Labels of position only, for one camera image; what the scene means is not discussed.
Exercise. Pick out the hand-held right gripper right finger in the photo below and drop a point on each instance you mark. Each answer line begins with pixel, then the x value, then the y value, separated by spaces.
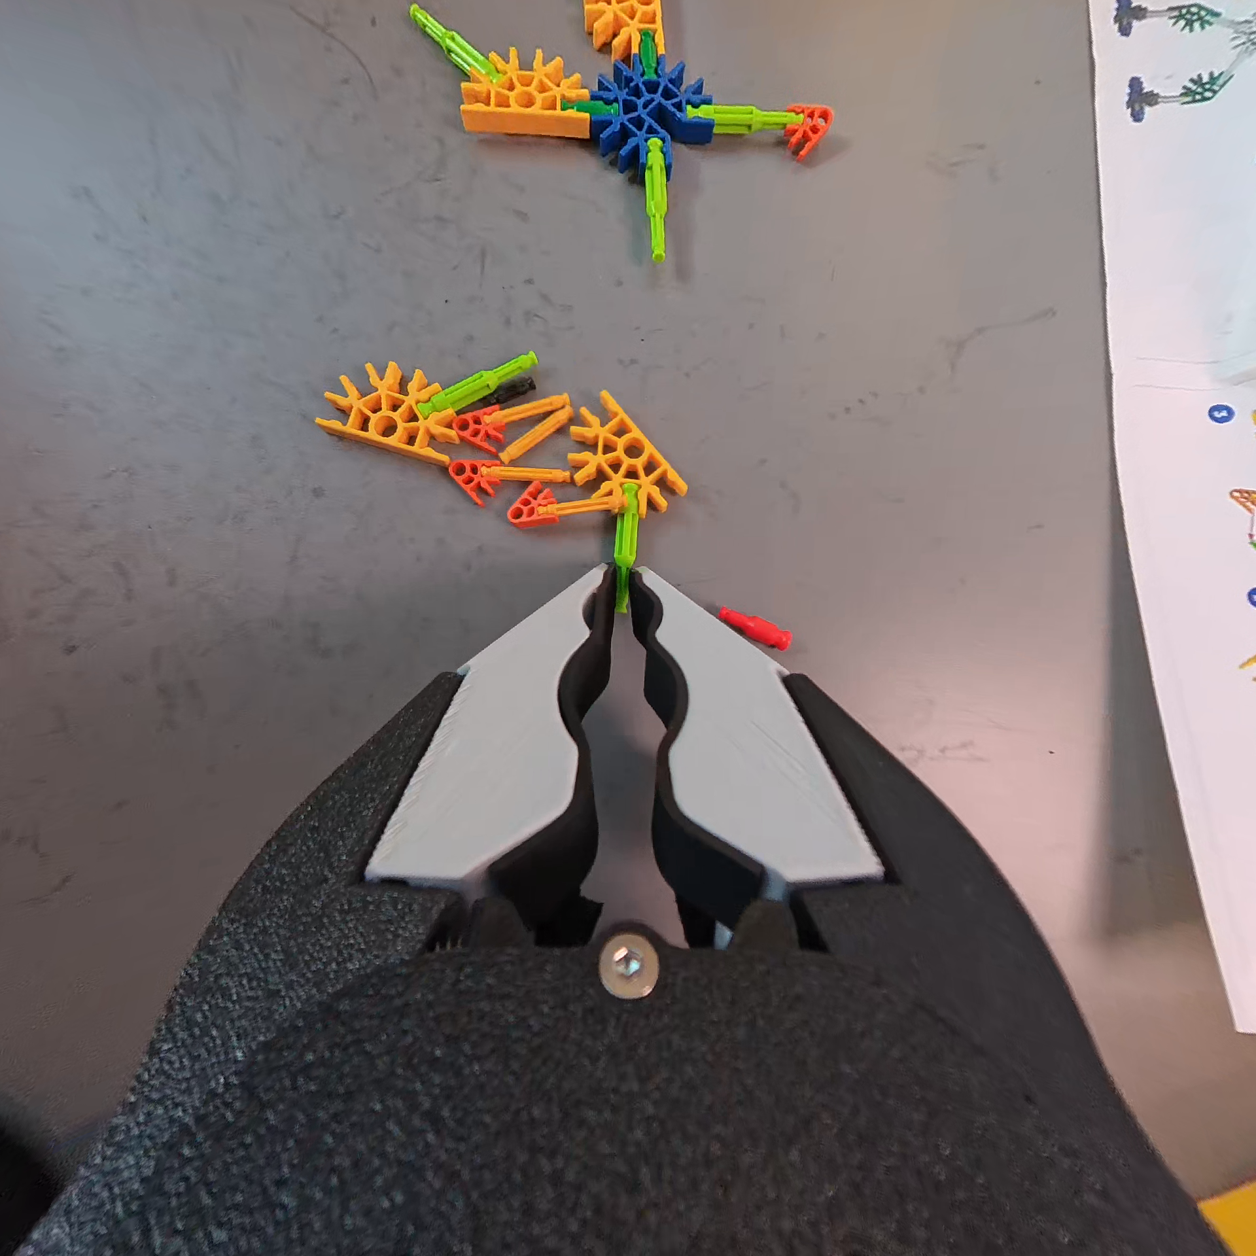
pixel 754 776

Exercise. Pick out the yellow fan connector green rod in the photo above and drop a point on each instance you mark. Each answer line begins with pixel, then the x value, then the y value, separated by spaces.
pixel 622 453
pixel 383 422

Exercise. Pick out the short black rod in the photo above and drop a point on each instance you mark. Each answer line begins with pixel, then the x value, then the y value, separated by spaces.
pixel 515 388

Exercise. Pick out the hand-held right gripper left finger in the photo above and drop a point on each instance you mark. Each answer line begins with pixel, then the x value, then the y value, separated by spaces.
pixel 489 776

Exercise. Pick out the short red rod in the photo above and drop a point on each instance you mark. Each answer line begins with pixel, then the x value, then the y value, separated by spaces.
pixel 754 628

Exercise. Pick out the toy instruction sheet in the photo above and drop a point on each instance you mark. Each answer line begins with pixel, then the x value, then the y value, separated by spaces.
pixel 1187 295

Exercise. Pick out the plain yellow rod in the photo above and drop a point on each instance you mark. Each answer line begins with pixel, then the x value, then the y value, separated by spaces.
pixel 535 438

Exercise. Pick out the grey desk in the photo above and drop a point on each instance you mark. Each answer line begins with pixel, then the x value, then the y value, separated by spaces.
pixel 197 245

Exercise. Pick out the large blue connector fan assembly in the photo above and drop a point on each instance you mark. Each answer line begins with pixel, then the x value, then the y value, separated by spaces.
pixel 642 104

